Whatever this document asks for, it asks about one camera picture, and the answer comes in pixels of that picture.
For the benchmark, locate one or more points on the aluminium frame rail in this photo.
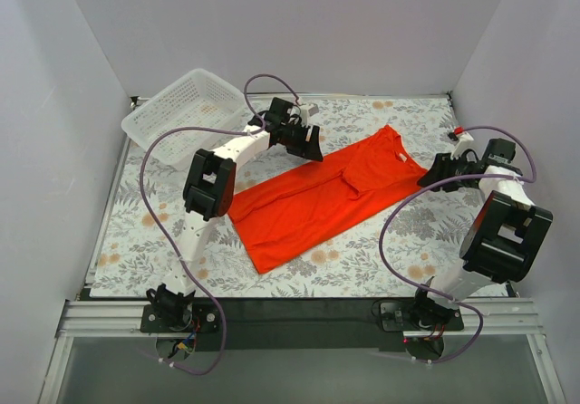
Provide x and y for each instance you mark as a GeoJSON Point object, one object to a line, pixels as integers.
{"type": "Point", "coordinates": [348, 350]}

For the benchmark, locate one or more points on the orange t-shirt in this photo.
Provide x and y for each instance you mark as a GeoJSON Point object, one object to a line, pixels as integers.
{"type": "Point", "coordinates": [283, 217]}

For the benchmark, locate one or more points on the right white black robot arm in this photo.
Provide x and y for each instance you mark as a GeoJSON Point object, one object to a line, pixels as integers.
{"type": "Point", "coordinates": [504, 239]}

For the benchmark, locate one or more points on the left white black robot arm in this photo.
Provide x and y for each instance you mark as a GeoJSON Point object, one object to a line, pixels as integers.
{"type": "Point", "coordinates": [209, 191]}

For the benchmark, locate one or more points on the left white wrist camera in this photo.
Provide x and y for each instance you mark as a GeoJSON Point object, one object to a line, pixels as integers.
{"type": "Point", "coordinates": [304, 109]}

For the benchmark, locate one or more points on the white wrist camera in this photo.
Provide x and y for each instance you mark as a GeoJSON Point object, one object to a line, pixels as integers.
{"type": "Point", "coordinates": [463, 141]}
{"type": "Point", "coordinates": [304, 109]}

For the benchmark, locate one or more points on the white plastic basket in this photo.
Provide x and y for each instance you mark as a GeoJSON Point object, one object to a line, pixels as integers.
{"type": "Point", "coordinates": [197, 99]}

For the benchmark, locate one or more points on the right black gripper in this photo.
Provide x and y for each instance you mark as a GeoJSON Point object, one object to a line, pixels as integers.
{"type": "Point", "coordinates": [445, 168]}

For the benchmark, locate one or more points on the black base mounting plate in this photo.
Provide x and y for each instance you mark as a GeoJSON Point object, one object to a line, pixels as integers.
{"type": "Point", "coordinates": [300, 324]}

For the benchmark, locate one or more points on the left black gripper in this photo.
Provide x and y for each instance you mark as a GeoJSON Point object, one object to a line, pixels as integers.
{"type": "Point", "coordinates": [302, 137]}

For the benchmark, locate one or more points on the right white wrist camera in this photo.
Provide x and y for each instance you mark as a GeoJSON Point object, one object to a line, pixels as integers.
{"type": "Point", "coordinates": [463, 141]}

